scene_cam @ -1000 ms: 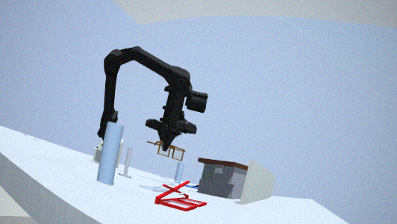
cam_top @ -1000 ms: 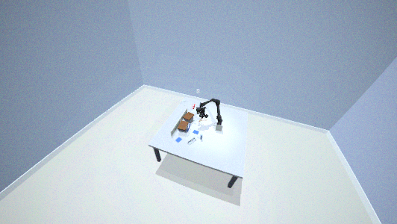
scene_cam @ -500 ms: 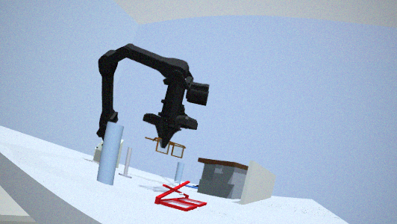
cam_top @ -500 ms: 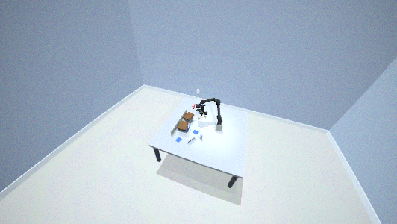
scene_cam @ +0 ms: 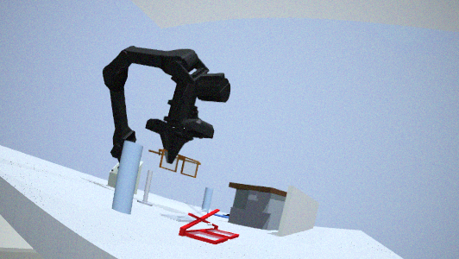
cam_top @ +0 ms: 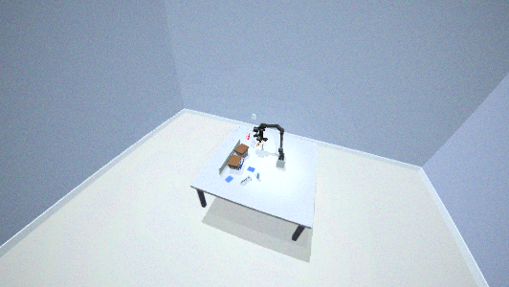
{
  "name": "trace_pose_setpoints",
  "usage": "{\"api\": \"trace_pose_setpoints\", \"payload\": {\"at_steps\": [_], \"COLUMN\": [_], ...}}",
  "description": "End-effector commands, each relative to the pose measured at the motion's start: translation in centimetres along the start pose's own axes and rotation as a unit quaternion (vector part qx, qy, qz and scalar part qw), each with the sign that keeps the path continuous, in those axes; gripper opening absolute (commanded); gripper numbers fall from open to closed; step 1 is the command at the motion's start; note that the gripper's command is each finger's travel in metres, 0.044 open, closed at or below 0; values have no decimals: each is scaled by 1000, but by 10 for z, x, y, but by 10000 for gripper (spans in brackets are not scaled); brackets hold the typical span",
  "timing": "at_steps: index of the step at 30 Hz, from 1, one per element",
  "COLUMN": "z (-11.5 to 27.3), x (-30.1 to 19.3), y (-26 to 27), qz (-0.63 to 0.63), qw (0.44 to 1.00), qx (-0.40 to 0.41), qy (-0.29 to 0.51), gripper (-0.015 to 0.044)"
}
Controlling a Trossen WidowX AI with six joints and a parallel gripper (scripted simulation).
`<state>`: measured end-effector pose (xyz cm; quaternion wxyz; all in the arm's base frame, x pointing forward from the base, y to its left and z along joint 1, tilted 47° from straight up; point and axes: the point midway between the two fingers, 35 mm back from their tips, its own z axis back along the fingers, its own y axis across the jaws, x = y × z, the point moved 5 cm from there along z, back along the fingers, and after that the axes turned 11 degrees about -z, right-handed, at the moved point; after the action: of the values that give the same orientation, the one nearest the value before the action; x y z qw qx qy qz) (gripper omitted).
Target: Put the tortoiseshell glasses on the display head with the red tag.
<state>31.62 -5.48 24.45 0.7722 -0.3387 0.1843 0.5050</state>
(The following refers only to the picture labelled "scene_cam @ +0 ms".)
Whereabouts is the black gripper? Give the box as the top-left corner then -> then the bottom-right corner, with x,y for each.
145,95 -> 214,164

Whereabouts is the light blue cylinder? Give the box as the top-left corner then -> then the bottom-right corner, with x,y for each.
111,141 -> 143,215
201,187 -> 214,212

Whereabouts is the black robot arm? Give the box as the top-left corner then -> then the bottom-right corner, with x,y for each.
103,46 -> 230,162

